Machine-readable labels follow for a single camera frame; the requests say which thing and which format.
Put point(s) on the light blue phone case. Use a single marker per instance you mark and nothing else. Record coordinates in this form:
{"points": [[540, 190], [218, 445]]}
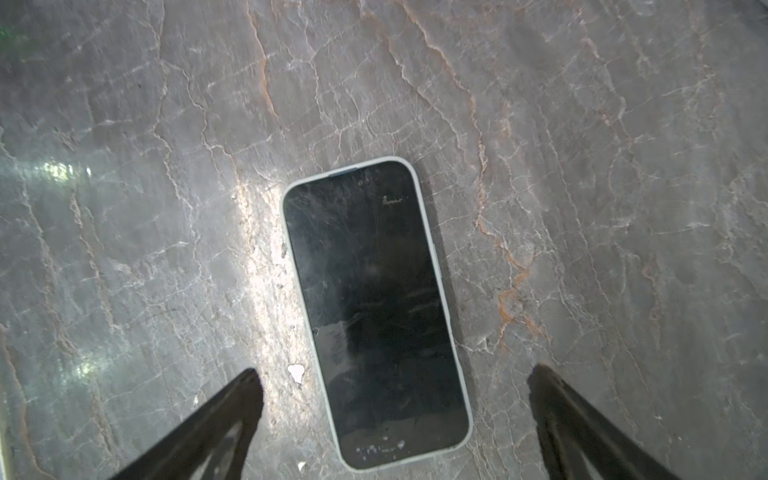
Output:
{"points": [[375, 312]]}

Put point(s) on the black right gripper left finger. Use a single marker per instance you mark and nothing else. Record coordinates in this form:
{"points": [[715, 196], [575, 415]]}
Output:
{"points": [[215, 439]]}

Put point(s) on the blue phone black screen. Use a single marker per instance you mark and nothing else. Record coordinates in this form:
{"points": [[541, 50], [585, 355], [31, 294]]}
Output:
{"points": [[375, 312]]}

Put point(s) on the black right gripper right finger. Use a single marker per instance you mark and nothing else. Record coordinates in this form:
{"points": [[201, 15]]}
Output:
{"points": [[576, 440]]}

